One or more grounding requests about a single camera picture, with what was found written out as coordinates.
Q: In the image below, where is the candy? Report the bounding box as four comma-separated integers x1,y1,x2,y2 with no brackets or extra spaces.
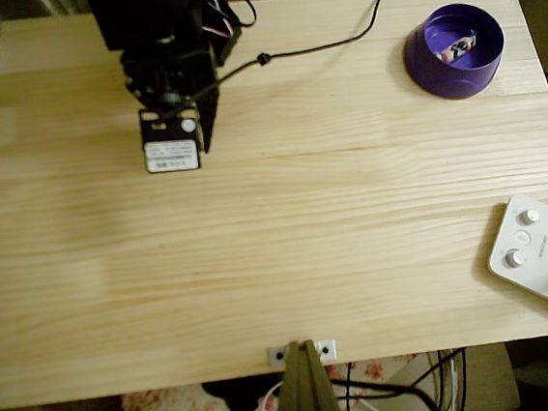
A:
433,29,479,65

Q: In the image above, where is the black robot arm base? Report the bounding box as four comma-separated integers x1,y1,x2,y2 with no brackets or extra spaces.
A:
200,0,245,68

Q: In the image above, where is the purple bowl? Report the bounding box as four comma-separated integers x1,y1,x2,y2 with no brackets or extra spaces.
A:
398,0,512,105

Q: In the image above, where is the white lamp base with knobs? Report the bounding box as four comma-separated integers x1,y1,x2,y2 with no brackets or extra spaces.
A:
479,191,548,330

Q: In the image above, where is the beige box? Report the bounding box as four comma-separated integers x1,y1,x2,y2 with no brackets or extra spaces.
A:
380,340,522,411

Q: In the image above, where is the black camera cable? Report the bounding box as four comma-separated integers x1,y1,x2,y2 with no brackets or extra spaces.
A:
150,0,408,118

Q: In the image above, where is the white metal bracket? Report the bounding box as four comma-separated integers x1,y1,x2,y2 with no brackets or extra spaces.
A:
266,338,339,367

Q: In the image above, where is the thick black cable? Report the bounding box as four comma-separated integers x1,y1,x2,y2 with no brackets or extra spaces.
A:
329,367,446,411

